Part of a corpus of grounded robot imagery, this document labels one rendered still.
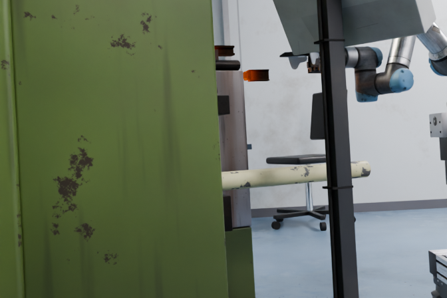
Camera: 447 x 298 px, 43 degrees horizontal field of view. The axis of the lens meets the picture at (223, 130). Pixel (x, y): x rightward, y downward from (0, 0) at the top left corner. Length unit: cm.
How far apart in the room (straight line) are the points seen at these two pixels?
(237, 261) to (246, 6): 390
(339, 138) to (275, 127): 396
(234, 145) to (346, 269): 52
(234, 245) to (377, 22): 73
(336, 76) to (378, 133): 409
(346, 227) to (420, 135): 420
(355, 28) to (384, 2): 9
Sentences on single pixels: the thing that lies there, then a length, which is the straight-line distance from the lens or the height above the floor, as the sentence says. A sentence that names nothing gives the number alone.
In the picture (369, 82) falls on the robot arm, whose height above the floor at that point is 88.
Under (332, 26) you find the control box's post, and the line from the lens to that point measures 129.
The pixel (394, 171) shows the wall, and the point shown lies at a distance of 539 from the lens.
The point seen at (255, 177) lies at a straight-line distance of 140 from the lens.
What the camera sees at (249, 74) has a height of 96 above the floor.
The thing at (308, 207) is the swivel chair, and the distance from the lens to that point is 467.
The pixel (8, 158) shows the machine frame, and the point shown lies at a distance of 110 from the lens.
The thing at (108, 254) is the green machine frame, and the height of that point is 50.
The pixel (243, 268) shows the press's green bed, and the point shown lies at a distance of 167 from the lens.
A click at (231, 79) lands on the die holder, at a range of 164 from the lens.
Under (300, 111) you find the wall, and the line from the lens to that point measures 524.
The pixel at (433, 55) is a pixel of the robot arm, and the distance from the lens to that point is 238.
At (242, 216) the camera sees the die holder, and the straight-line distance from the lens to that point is 165.
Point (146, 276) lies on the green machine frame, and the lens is 127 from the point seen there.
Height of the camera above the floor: 72
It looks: 1 degrees up
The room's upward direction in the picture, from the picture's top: 3 degrees counter-clockwise
